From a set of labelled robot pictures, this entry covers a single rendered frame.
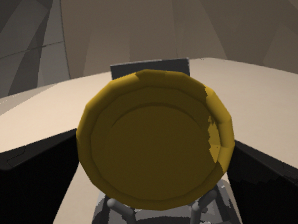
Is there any dark grey dish rack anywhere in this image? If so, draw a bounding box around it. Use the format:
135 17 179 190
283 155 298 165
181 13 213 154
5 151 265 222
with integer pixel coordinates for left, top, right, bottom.
92 57 241 224

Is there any olive-yellow round plate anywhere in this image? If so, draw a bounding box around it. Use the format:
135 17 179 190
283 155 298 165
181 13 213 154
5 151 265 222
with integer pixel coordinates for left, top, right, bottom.
76 69 235 210

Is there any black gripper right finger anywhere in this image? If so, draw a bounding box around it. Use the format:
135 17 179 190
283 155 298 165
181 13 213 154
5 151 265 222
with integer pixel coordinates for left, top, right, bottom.
226 140 298 224

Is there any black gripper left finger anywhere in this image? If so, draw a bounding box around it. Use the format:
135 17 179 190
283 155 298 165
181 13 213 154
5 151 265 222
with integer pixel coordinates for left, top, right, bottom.
0 128 80 224

